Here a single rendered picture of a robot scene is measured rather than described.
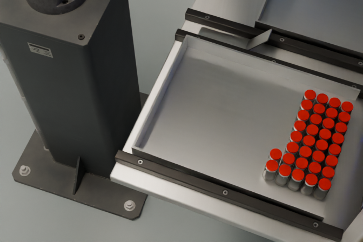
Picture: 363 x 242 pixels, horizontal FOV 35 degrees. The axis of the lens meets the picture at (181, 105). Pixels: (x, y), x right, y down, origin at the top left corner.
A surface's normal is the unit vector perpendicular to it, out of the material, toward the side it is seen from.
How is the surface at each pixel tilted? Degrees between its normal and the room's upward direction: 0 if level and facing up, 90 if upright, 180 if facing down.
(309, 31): 0
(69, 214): 0
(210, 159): 0
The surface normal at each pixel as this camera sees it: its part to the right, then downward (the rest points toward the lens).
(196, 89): 0.00, -0.50
